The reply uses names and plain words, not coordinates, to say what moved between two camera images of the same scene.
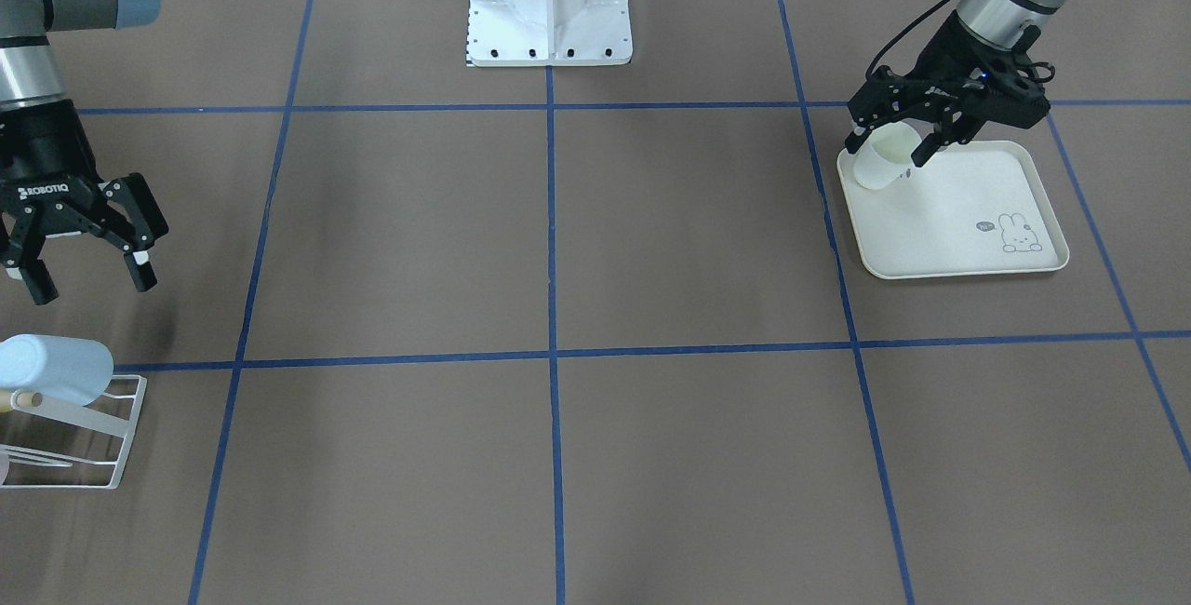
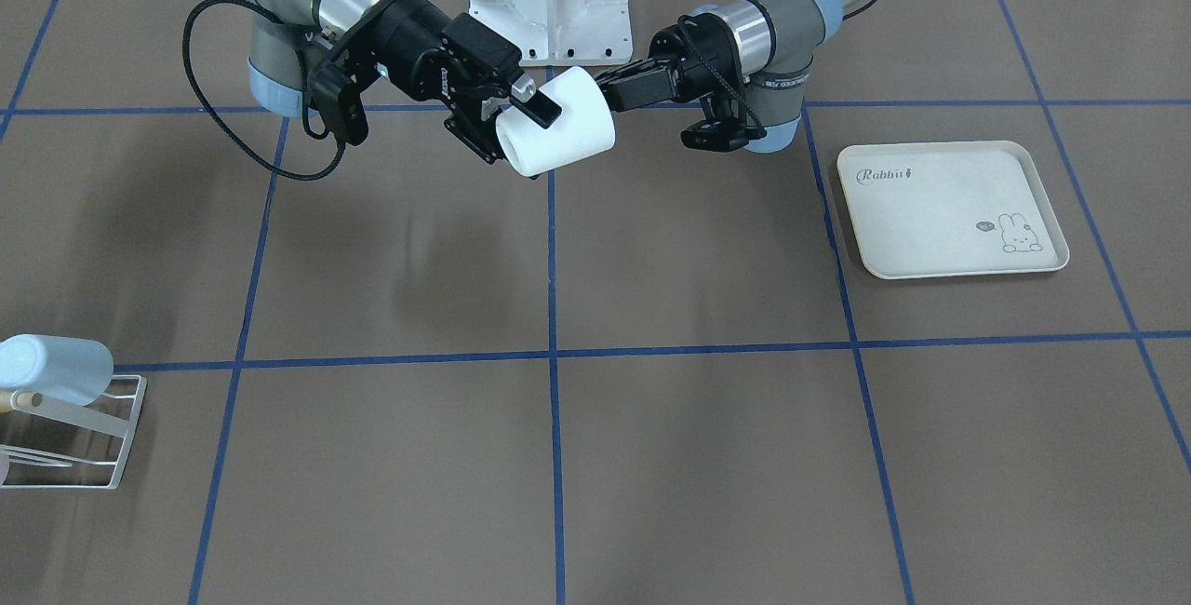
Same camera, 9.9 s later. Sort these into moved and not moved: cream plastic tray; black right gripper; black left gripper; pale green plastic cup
Moved: black right gripper; pale green plastic cup; black left gripper
Not moved: cream plastic tray
